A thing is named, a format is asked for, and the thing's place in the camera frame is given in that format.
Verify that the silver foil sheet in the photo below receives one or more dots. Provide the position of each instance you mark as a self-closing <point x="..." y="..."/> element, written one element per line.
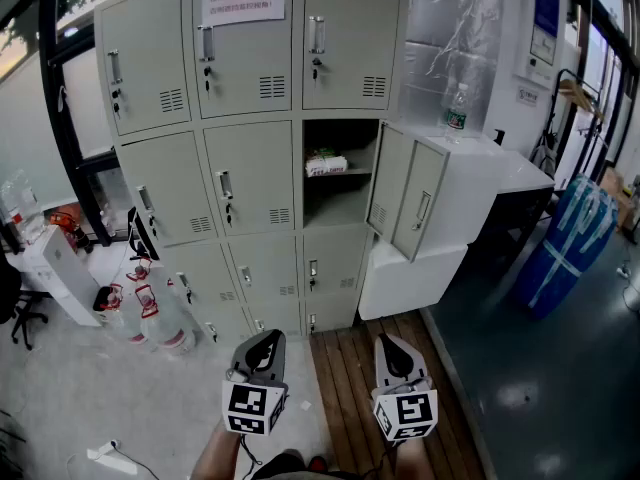
<point x="450" y="43"/>

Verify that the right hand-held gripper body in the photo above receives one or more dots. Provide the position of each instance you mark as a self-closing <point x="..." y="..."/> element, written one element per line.
<point x="406" y="413"/>

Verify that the blue white wall poster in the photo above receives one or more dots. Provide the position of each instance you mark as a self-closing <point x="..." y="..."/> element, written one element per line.
<point x="546" y="13"/>

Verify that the black window frame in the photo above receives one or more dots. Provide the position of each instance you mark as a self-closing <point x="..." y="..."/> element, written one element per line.
<point x="52" y="118"/>

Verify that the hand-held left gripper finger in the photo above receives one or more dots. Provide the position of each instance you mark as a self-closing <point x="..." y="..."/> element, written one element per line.
<point x="245" y="355"/>
<point x="279" y="363"/>

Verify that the brown cardboard box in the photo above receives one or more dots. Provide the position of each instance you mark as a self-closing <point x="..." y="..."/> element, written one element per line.
<point x="612" y="185"/>

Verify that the dark table with white top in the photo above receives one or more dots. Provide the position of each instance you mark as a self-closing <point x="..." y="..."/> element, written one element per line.
<point x="525" y="173"/>

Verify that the clear water bottle green label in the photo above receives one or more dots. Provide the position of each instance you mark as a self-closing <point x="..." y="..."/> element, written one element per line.
<point x="456" y="115"/>

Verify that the black office chair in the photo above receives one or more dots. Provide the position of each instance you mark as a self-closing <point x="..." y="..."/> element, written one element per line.
<point x="20" y="308"/>

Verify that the orange red object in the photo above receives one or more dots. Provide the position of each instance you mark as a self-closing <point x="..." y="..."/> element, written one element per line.
<point x="62" y="218"/>

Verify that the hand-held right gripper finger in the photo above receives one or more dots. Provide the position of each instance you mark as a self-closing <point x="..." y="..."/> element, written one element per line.
<point x="412" y="363"/>
<point x="384" y="363"/>

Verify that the blue wrapped roll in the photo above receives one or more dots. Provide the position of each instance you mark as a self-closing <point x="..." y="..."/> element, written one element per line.
<point x="565" y="248"/>

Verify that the grey metal locker cabinet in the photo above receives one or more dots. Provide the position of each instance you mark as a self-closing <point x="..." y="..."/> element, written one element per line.
<point x="250" y="178"/>

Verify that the large white foam box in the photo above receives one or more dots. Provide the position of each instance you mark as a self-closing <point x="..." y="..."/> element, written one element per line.
<point x="475" y="188"/>

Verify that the locker door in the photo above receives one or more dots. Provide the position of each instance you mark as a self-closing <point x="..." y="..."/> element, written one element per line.
<point x="400" y="193"/>

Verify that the person's left forearm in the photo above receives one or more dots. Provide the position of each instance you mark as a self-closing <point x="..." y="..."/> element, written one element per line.
<point x="212" y="453"/>

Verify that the person's red black shoe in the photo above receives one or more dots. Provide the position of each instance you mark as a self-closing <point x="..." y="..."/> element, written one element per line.
<point x="317" y="464"/>

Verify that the person's grey shorts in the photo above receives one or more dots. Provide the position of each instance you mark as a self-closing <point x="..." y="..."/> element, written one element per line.
<point x="280" y="470"/>

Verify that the black coat rack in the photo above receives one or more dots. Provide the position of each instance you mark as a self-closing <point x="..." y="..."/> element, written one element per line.
<point x="562" y="118"/>

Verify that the small white wall sign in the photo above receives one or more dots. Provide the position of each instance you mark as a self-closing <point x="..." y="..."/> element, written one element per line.
<point x="527" y="95"/>

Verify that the green yellow snack packet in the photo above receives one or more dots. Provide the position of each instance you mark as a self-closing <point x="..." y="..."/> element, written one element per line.
<point x="325" y="164"/>

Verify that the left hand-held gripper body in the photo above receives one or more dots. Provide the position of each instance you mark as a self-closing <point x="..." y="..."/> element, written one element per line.
<point x="252" y="408"/>

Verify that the white power strip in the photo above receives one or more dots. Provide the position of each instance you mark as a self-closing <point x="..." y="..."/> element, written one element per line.
<point x="112" y="460"/>

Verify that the white box appliance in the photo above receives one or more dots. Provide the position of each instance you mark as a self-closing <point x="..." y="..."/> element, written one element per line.
<point x="65" y="278"/>

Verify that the wooden plank platform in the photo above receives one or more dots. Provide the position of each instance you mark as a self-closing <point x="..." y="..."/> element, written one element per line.
<point x="350" y="383"/>

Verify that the pack of clear water bottles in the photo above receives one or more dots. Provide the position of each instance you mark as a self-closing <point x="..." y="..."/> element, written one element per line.
<point x="17" y="203"/>

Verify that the person's right forearm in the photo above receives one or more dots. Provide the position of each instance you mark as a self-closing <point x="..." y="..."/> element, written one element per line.
<point x="412" y="460"/>

